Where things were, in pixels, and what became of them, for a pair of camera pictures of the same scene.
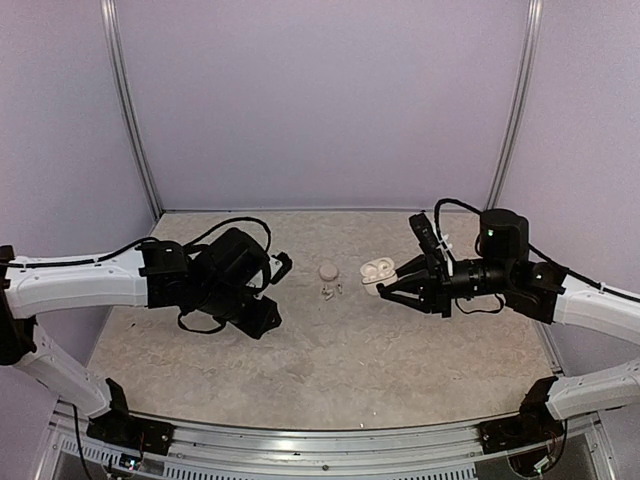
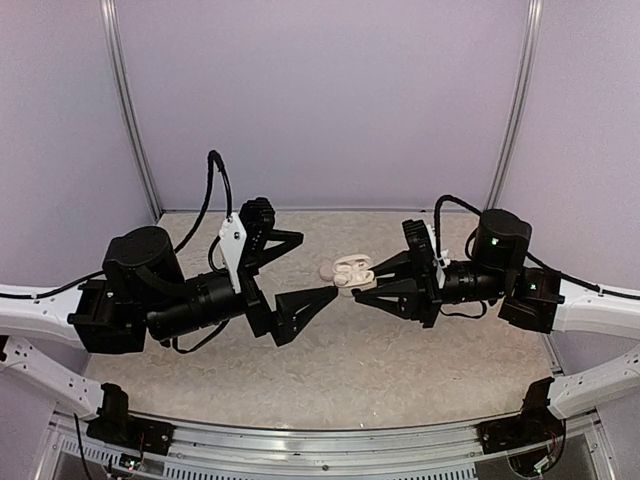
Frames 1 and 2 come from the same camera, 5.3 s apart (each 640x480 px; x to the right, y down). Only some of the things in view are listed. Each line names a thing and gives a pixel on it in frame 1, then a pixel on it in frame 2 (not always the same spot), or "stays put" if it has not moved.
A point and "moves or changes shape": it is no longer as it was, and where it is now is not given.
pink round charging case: [328, 272] stays put
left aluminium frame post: [111, 33] stays put
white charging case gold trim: [380, 271] moves or changes shape
